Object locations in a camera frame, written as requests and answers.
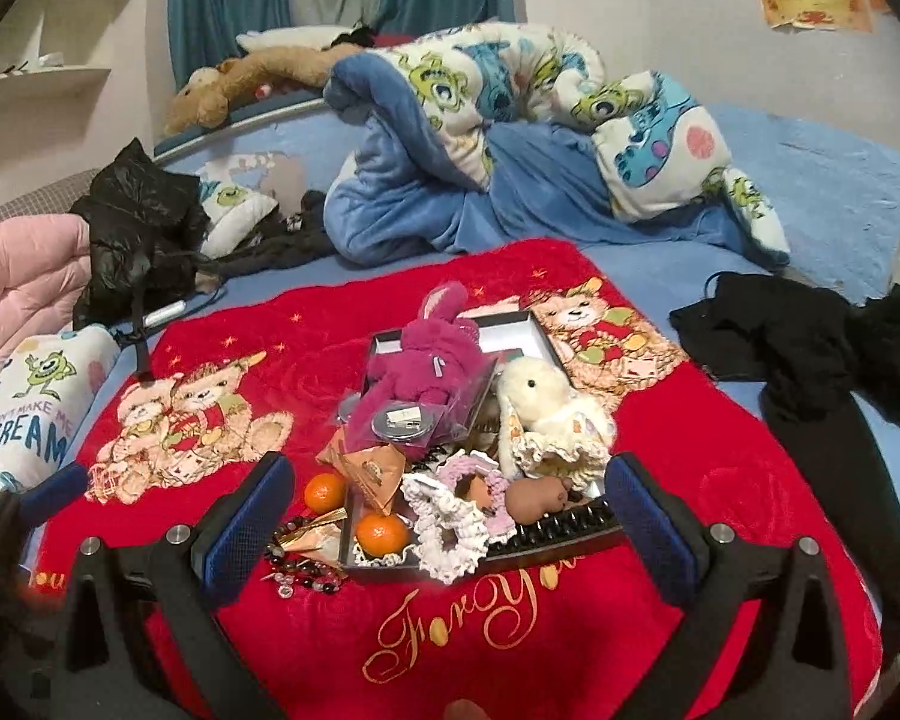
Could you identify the curved silver bed rail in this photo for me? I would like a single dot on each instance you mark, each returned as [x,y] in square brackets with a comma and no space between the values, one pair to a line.
[232,124]

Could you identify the white lace scrunchie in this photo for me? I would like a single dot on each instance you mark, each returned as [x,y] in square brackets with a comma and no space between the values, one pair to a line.
[450,544]

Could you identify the orange triangular snack packet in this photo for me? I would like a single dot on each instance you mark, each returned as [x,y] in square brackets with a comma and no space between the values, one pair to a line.
[337,450]
[375,476]

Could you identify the black puffer jacket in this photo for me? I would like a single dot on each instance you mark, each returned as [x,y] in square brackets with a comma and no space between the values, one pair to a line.
[135,217]

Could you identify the pink scrunchie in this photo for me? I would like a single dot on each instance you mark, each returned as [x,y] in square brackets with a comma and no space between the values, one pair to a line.
[487,466]

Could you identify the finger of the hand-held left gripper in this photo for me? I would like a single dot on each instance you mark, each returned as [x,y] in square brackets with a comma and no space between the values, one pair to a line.
[56,487]

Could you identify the red bear printed blanket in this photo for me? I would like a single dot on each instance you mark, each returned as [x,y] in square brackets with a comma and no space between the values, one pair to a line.
[720,465]

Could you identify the small black cloth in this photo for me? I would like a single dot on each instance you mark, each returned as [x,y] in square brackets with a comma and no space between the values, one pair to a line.
[354,37]

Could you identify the black garment with buttons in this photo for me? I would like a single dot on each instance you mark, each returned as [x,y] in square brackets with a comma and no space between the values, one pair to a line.
[285,247]

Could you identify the large lettered monster pillow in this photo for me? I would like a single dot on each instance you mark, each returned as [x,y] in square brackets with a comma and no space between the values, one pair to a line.
[30,405]

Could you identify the gold foil packet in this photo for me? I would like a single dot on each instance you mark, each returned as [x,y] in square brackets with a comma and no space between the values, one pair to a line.
[307,532]

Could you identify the white plush rabbit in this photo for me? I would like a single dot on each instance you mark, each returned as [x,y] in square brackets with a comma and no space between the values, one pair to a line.
[536,394]

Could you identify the black leggings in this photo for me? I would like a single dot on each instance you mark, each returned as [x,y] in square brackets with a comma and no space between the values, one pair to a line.
[832,480]

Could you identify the monster printed blue blanket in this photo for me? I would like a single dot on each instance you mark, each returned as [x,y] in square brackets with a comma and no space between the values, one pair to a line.
[435,90]

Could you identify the black box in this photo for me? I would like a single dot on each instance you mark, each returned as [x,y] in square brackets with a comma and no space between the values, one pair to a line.
[562,532]

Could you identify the magenta plush toy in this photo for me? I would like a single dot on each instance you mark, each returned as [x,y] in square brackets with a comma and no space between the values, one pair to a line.
[420,367]

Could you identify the long white pillow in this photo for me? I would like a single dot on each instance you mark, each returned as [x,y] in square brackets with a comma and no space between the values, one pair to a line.
[285,39]

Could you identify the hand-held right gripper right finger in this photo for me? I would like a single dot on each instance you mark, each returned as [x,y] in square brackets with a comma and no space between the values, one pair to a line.
[649,525]

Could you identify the white wall shelf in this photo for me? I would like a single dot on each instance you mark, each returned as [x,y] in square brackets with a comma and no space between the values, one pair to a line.
[52,82]

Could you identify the blue bed sheet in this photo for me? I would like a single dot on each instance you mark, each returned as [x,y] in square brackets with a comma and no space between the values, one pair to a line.
[810,187]

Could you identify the round silver tin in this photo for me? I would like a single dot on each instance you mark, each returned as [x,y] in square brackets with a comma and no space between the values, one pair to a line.
[401,420]

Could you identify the brown plush toy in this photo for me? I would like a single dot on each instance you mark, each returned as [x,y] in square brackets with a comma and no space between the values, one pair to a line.
[536,499]

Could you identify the orange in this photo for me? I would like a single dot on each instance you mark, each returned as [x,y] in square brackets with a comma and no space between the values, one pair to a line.
[381,536]
[326,493]

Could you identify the grey checked cushion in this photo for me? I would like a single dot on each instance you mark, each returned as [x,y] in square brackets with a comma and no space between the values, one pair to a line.
[30,199]

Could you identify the white stick device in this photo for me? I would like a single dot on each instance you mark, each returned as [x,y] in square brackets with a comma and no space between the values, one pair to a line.
[165,313]

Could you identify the brown plush dog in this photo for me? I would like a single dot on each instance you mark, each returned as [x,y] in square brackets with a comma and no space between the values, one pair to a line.
[270,67]

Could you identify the pink quilt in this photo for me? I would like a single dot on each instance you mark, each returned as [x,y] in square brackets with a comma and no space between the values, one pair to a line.
[22,292]

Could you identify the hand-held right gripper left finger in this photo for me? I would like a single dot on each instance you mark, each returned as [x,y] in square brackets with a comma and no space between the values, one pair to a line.
[247,532]

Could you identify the small monster printed pillow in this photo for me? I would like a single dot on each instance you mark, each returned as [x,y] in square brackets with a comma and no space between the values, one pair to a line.
[232,206]

